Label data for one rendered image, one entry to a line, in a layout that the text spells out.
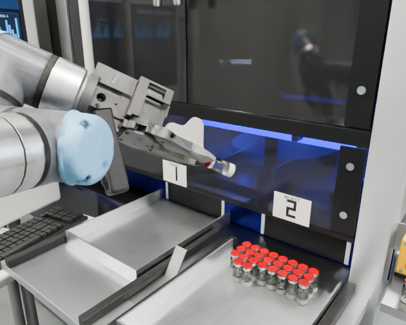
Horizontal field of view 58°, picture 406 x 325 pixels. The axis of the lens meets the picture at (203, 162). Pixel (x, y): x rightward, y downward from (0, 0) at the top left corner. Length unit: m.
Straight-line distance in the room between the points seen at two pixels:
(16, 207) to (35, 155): 0.97
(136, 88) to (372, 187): 0.45
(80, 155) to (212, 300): 0.48
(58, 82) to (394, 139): 0.53
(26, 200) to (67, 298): 0.59
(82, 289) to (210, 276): 0.27
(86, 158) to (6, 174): 0.08
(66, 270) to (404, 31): 0.79
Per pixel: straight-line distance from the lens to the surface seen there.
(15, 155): 0.34
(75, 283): 0.85
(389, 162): 0.71
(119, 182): 0.49
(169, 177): 1.00
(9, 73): 0.50
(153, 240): 0.95
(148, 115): 0.53
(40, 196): 1.37
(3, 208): 1.30
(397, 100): 0.69
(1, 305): 2.36
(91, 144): 0.38
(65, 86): 0.50
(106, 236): 0.99
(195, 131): 0.54
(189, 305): 0.75
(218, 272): 0.83
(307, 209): 0.79
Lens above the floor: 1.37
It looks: 19 degrees down
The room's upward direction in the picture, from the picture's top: straight up
